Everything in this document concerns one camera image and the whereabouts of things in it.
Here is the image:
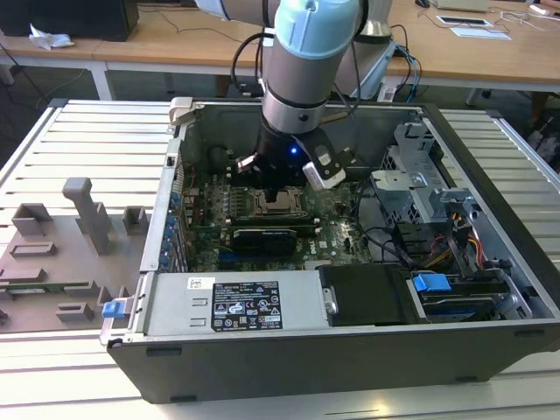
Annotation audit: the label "CPU socket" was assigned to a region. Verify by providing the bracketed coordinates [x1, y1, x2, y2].
[247, 186, 310, 220]

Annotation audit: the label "black open PC case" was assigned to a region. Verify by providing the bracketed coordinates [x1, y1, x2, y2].
[99, 96, 560, 406]

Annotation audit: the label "green motherboard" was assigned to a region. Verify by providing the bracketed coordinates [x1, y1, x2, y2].
[181, 168, 380, 272]

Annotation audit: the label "blue cable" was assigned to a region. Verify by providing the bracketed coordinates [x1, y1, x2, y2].
[391, 41, 424, 104]

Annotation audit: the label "silver power supply unit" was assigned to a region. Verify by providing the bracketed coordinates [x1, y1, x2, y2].
[130, 270, 330, 339]

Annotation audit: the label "blue expansion slot clips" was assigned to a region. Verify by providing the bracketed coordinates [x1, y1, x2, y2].
[159, 192, 181, 269]

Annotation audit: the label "pale blue paper sheet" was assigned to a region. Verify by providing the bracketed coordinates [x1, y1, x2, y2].
[450, 26, 513, 41]

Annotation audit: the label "coloured wire bundle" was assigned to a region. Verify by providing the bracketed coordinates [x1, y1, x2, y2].
[430, 212, 483, 269]

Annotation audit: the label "silver CPU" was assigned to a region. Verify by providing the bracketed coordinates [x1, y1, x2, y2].
[262, 192, 294, 213]

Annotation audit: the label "white framed tablet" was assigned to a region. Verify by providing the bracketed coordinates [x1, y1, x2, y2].
[437, 15, 490, 27]

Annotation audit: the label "black flat cable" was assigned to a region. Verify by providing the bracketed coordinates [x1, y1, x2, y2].
[445, 209, 482, 281]

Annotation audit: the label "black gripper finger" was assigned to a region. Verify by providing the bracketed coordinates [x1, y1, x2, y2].
[231, 153, 280, 204]

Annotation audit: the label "pale blue teach pendant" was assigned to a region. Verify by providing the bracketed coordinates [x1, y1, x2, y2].
[349, 41, 397, 100]

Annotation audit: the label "wooden desk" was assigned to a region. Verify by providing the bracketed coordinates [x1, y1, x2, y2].
[0, 32, 132, 102]
[94, 0, 560, 106]

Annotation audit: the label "grey parts rack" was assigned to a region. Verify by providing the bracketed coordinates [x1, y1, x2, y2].
[0, 177, 152, 334]

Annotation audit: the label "hard disk in blue carrier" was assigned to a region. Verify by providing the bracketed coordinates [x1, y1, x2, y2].
[410, 273, 504, 323]

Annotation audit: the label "black computer box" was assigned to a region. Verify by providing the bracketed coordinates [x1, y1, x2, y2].
[0, 0, 140, 43]

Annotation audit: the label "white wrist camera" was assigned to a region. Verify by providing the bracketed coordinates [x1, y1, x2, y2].
[293, 134, 347, 192]

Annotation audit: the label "crumpled white paper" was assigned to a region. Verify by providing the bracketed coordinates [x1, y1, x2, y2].
[28, 22, 75, 49]

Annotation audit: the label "black RAM slot row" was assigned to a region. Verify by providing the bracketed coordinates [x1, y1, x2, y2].
[226, 216, 319, 229]

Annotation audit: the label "metal socket cover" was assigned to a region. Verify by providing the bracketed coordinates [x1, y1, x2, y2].
[254, 187, 306, 218]

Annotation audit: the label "metal locking lever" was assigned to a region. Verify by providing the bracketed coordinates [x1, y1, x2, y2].
[257, 208, 310, 219]

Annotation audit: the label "silver metal drive cage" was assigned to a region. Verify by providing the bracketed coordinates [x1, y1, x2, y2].
[369, 122, 482, 228]

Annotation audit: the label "black graphics card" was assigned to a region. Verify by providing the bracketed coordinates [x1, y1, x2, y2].
[231, 226, 299, 257]

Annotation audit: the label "black plastic shroud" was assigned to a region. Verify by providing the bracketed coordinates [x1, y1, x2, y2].
[315, 263, 432, 327]

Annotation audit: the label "grey case release latch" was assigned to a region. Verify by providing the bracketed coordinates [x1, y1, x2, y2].
[169, 96, 194, 127]

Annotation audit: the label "green RAM stick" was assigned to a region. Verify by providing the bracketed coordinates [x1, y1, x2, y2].
[0, 282, 89, 298]

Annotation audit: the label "blue plastic latch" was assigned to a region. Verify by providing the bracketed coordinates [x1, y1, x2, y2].
[101, 299, 126, 320]

